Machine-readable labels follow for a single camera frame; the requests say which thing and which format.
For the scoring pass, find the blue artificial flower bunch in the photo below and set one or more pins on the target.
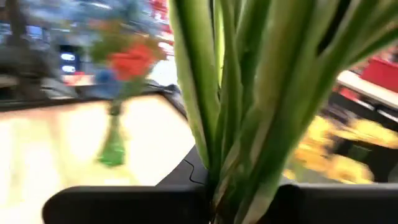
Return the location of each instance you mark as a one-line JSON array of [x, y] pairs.
[[104, 79]]

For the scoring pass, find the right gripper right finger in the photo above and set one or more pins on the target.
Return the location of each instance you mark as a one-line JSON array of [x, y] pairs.
[[342, 205]]

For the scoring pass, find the yellow artificial flower bunch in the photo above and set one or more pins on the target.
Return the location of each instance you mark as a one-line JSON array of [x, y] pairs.
[[351, 168]]

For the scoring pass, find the red plastic bin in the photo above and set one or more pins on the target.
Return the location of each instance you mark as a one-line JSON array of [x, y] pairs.
[[382, 74]]

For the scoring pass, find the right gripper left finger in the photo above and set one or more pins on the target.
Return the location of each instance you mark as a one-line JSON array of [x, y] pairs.
[[124, 205]]

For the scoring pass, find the green glass vase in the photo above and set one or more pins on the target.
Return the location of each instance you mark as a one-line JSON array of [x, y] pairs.
[[112, 149]]

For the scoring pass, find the red artificial flower bunch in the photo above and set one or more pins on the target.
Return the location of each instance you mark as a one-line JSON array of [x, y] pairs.
[[133, 62]]

